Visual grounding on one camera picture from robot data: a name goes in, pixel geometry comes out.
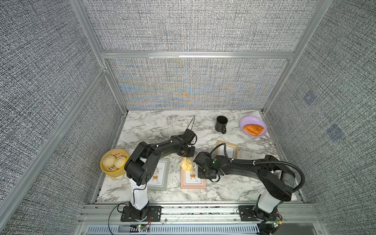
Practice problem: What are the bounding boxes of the pink picture frame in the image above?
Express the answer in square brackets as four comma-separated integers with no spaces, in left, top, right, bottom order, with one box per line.
[181,163,206,189]

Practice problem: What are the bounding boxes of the yellow cleaning cloth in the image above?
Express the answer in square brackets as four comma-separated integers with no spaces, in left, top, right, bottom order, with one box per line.
[179,157,194,171]

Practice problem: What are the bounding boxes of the grey-green picture frame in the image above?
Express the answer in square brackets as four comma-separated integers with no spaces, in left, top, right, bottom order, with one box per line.
[147,159,170,191]

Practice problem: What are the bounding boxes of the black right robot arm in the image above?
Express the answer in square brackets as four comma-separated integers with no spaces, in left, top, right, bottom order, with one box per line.
[193,152,301,220]

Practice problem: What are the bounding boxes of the black mug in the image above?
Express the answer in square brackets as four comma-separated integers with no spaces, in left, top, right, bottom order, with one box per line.
[215,116,228,134]

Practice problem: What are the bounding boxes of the orange pastry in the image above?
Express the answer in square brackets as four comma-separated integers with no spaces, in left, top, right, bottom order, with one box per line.
[243,124,264,136]

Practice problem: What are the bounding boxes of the purple bowl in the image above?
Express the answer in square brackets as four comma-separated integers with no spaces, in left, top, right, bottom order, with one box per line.
[240,116,268,137]

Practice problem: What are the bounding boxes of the right steamed bun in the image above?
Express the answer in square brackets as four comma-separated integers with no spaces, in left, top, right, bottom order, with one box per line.
[114,156,127,169]

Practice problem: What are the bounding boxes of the steamed bun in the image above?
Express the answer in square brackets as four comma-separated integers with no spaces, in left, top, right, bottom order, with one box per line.
[102,155,117,171]
[114,156,127,169]

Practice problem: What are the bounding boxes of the yellow bamboo steamer basket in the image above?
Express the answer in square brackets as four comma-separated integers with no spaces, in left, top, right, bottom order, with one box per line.
[100,148,130,178]

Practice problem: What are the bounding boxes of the left steamed bun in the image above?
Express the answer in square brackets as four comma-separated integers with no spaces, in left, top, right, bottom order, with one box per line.
[102,155,117,171]

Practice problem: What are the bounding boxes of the tan wooden picture frame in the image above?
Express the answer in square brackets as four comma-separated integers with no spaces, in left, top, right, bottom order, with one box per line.
[214,140,239,159]

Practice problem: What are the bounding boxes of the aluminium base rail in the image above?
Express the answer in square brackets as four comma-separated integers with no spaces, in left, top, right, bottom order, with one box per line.
[74,201,329,235]

